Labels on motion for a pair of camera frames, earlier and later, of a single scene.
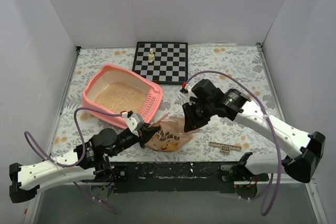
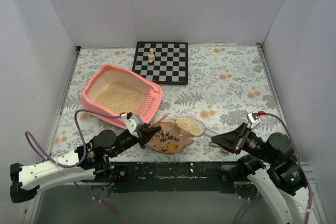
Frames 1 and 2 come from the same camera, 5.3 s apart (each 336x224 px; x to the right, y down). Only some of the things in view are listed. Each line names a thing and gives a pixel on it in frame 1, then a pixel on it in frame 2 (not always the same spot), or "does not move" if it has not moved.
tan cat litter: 119,96 does not move
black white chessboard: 163,62 does not move
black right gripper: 196,110 → 240,140
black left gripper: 143,135 does not move
